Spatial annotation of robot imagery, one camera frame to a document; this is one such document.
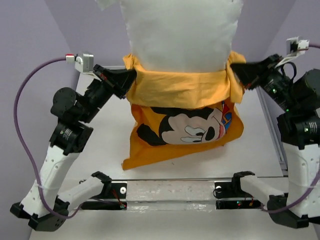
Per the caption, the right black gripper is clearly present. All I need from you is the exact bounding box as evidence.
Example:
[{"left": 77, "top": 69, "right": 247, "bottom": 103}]
[{"left": 229, "top": 51, "right": 298, "bottom": 110}]

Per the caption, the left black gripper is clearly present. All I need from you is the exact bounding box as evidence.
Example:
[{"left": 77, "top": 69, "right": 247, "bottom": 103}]
[{"left": 81, "top": 62, "right": 142, "bottom": 121}]

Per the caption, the yellow orange pillowcase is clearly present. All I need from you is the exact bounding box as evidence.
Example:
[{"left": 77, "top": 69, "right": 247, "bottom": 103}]
[{"left": 122, "top": 51, "right": 246, "bottom": 170}]

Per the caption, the white pillow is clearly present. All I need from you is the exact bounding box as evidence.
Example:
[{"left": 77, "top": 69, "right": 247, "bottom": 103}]
[{"left": 94, "top": 0, "right": 245, "bottom": 74}]

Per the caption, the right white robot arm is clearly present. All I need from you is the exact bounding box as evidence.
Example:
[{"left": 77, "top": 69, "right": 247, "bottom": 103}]
[{"left": 230, "top": 54, "right": 320, "bottom": 229}]

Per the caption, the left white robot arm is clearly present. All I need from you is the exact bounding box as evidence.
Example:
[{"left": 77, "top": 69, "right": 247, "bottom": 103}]
[{"left": 10, "top": 65, "right": 137, "bottom": 232}]

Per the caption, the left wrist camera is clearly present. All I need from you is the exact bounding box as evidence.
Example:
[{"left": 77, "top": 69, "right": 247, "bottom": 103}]
[{"left": 65, "top": 51, "right": 97, "bottom": 78}]

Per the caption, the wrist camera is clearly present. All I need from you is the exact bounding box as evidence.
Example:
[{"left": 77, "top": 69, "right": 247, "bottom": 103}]
[
  {"left": 275, "top": 36, "right": 310, "bottom": 68},
  {"left": 65, "top": 51, "right": 97, "bottom": 78}
]

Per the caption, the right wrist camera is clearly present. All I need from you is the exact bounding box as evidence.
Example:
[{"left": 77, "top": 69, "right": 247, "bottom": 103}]
[{"left": 275, "top": 36, "right": 310, "bottom": 68}]

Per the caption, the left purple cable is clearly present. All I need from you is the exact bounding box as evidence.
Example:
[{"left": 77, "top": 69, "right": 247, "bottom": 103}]
[{"left": 13, "top": 56, "right": 83, "bottom": 220}]

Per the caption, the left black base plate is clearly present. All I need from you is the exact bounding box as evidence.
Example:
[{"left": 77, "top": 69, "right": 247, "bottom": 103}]
[{"left": 81, "top": 181, "right": 128, "bottom": 211}]

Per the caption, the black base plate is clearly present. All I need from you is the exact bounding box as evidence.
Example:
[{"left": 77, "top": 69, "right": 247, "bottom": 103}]
[
  {"left": 81, "top": 181, "right": 128, "bottom": 211},
  {"left": 212, "top": 181, "right": 261, "bottom": 210}
]

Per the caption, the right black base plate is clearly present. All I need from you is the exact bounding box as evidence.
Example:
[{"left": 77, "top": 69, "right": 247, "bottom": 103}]
[{"left": 212, "top": 181, "right": 261, "bottom": 210}]

